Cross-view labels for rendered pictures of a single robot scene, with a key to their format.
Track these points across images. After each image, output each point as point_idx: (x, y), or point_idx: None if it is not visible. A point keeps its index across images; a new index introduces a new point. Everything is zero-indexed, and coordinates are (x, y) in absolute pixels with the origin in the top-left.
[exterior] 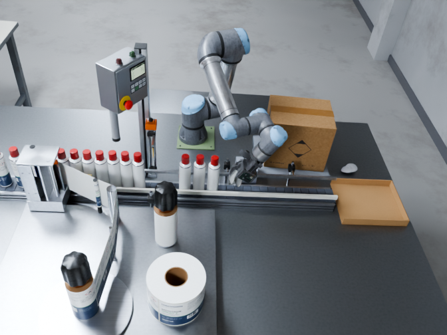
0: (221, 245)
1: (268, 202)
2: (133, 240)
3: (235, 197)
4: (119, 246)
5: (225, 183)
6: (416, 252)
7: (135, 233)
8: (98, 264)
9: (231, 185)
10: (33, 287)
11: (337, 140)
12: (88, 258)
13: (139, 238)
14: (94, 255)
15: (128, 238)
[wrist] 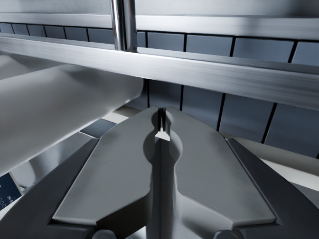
0: (172, 210)
1: None
2: (38, 169)
3: (220, 128)
4: (30, 170)
5: (182, 19)
6: None
7: (34, 158)
8: (28, 183)
9: (212, 40)
10: None
11: None
12: (17, 171)
13: (42, 169)
14: (19, 170)
15: (32, 162)
